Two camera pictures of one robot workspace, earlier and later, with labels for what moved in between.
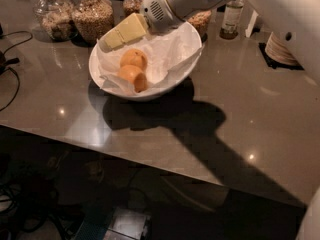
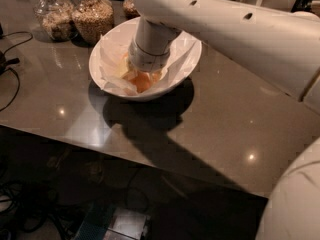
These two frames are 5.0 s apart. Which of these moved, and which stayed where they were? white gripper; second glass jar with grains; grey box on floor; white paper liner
Moved: white gripper
Stayed: white paper liner; second glass jar with grains; grey box on floor
